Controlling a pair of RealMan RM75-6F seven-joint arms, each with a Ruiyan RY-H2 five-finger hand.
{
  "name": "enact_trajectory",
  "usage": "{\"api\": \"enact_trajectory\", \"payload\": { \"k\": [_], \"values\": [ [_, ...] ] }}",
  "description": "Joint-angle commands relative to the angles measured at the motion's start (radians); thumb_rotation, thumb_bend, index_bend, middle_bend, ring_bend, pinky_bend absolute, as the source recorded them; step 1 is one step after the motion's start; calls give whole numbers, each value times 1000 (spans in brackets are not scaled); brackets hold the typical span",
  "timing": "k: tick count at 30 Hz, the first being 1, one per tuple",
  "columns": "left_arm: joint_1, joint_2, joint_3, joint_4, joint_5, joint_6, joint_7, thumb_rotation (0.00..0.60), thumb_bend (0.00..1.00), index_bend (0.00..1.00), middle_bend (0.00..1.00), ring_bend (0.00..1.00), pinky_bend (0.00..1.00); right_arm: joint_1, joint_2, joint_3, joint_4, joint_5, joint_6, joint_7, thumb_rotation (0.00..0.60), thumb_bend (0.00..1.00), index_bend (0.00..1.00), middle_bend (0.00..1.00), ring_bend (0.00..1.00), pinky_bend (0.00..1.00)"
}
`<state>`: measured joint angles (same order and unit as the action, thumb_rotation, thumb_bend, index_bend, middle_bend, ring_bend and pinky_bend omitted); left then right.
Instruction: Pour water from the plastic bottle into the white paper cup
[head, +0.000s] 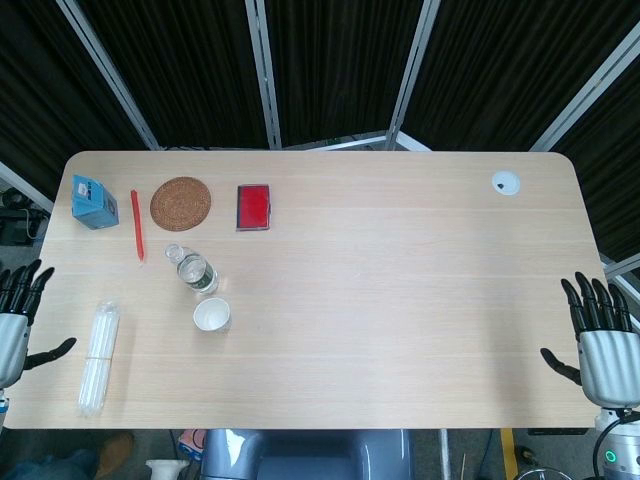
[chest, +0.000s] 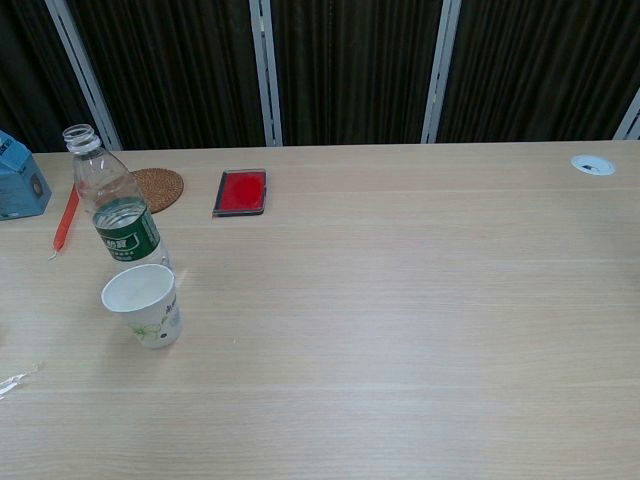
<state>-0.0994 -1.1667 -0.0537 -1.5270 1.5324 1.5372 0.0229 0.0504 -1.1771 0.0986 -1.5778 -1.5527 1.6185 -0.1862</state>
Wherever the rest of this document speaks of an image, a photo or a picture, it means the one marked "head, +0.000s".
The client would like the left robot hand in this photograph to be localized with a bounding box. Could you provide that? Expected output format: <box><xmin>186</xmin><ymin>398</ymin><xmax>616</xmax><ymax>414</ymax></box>
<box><xmin>0</xmin><ymin>258</ymin><xmax>78</xmax><ymax>391</ymax></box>

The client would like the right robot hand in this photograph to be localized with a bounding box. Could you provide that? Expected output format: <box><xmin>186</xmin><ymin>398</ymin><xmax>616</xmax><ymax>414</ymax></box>
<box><xmin>539</xmin><ymin>271</ymin><xmax>640</xmax><ymax>407</ymax></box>

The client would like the transparent plastic water bottle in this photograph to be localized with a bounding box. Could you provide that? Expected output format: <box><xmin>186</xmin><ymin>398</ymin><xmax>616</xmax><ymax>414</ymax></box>
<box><xmin>163</xmin><ymin>243</ymin><xmax>221</xmax><ymax>296</ymax></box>

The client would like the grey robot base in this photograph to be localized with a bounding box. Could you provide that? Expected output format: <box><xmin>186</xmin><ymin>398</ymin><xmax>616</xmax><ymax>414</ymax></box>
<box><xmin>199</xmin><ymin>428</ymin><xmax>415</xmax><ymax>480</ymax></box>

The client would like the white paper cup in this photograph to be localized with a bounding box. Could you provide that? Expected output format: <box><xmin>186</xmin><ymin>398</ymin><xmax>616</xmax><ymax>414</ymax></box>
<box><xmin>192</xmin><ymin>296</ymin><xmax>232</xmax><ymax>333</ymax></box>

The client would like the clear pack of white straws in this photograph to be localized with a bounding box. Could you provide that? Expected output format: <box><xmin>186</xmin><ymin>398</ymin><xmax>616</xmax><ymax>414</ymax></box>
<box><xmin>76</xmin><ymin>298</ymin><xmax>123</xmax><ymax>419</ymax></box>

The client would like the blue jeans leg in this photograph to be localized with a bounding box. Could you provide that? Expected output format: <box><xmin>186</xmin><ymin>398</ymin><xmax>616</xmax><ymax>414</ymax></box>
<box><xmin>0</xmin><ymin>447</ymin><xmax>101</xmax><ymax>480</ymax></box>

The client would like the black electronic equipment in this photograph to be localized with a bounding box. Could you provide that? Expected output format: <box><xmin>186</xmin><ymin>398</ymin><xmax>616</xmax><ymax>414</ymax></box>
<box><xmin>0</xmin><ymin>188</ymin><xmax>51</xmax><ymax>246</ymax></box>

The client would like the yellow floor strip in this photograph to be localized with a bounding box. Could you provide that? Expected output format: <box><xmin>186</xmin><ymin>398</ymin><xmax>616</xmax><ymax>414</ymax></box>
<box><xmin>501</xmin><ymin>428</ymin><xmax>519</xmax><ymax>480</ymax></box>

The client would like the brown shoe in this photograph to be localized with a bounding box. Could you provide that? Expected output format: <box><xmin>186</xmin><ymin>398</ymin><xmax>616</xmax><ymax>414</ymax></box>
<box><xmin>94</xmin><ymin>432</ymin><xmax>135</xmax><ymax>479</ymax></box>

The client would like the blue cardboard box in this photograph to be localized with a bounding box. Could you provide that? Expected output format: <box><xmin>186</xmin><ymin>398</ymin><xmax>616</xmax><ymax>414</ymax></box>
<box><xmin>70</xmin><ymin>173</ymin><xmax>121</xmax><ymax>231</ymax></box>

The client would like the red plastic stick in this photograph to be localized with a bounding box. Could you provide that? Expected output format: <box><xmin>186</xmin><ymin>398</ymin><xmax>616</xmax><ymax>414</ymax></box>
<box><xmin>130</xmin><ymin>189</ymin><xmax>148</xmax><ymax>263</ymax></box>

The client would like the white plastic part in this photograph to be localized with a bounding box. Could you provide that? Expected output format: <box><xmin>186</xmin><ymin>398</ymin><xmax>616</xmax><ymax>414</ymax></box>
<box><xmin>145</xmin><ymin>458</ymin><xmax>190</xmax><ymax>480</ymax></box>

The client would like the pink and blue package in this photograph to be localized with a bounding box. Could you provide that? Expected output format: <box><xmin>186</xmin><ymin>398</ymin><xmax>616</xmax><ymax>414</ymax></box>
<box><xmin>177</xmin><ymin>428</ymin><xmax>207</xmax><ymax>462</ymax></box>

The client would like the black curtain panel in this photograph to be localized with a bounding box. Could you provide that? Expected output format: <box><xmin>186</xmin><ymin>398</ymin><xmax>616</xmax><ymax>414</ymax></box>
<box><xmin>263</xmin><ymin>0</ymin><xmax>426</xmax><ymax>149</ymax></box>
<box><xmin>552</xmin><ymin>44</ymin><xmax>640</xmax><ymax>264</ymax></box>
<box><xmin>402</xmin><ymin>0</ymin><xmax>640</xmax><ymax>151</ymax></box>
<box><xmin>0</xmin><ymin>0</ymin><xmax>151</xmax><ymax>201</ymax></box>
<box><xmin>74</xmin><ymin>0</ymin><xmax>271</xmax><ymax>150</ymax></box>

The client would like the round woven brown coaster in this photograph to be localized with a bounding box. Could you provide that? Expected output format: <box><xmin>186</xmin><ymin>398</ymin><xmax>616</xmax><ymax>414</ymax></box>
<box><xmin>149</xmin><ymin>176</ymin><xmax>213</xmax><ymax>233</ymax></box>

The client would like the red card case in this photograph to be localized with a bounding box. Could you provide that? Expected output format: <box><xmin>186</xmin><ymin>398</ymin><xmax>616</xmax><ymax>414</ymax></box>
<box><xmin>235</xmin><ymin>183</ymin><xmax>273</xmax><ymax>233</ymax></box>

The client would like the grey metal partition foot bar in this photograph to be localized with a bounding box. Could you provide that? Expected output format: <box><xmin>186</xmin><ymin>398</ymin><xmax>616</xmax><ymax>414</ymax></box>
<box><xmin>288</xmin><ymin>130</ymin><xmax>432</xmax><ymax>152</ymax></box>

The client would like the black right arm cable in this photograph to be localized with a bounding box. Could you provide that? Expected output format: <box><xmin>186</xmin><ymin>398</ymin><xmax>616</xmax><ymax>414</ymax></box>
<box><xmin>592</xmin><ymin>407</ymin><xmax>632</xmax><ymax>480</ymax></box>

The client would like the grey metal partition post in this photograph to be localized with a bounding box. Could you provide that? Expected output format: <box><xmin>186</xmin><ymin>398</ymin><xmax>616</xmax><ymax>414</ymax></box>
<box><xmin>54</xmin><ymin>0</ymin><xmax>162</xmax><ymax>150</ymax></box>
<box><xmin>528</xmin><ymin>22</ymin><xmax>640</xmax><ymax>152</ymax></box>
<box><xmin>244</xmin><ymin>0</ymin><xmax>282</xmax><ymax>150</ymax></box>
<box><xmin>385</xmin><ymin>0</ymin><xmax>442</xmax><ymax>150</ymax></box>
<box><xmin>0</xmin><ymin>160</ymin><xmax>55</xmax><ymax>214</ymax></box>

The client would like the white cable grommet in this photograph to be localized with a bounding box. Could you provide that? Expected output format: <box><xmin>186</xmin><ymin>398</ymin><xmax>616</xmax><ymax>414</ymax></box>
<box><xmin>490</xmin><ymin>170</ymin><xmax>522</xmax><ymax>197</ymax></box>

